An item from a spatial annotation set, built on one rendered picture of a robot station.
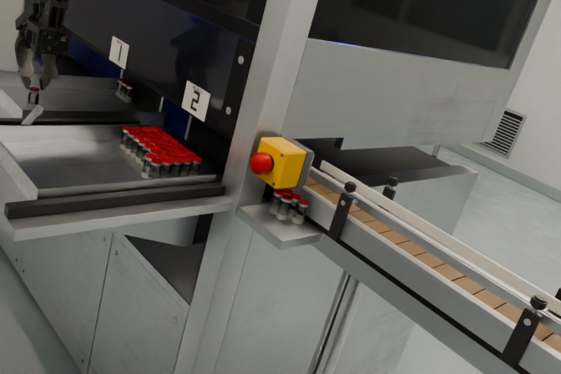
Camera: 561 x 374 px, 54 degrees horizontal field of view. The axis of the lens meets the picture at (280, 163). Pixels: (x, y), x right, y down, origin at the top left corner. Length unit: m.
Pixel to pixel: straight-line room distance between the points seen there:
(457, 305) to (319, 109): 0.45
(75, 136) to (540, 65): 4.89
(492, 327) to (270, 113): 0.51
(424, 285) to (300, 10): 0.50
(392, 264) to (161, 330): 0.61
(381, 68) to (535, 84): 4.49
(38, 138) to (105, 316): 0.61
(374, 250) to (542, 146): 4.70
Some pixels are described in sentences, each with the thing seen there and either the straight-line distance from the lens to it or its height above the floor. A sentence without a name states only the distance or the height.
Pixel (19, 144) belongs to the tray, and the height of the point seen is 0.88.
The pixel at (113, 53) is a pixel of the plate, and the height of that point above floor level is 1.01.
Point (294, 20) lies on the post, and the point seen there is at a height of 1.24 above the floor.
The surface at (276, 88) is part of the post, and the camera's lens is 1.00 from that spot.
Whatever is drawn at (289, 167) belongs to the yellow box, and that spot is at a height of 1.00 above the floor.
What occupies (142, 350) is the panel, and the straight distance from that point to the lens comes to 1.46.
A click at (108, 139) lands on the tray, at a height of 0.88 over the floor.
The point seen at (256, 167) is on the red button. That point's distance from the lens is 0.96.
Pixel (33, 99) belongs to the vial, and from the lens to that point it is 1.34.
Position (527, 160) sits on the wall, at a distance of 5.68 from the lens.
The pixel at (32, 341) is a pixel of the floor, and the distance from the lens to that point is 2.04.
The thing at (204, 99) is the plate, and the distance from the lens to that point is 1.13.
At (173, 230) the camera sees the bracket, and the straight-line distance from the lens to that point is 1.14.
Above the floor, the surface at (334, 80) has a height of 1.14.
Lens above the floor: 1.33
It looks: 20 degrees down
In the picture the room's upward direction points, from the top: 16 degrees clockwise
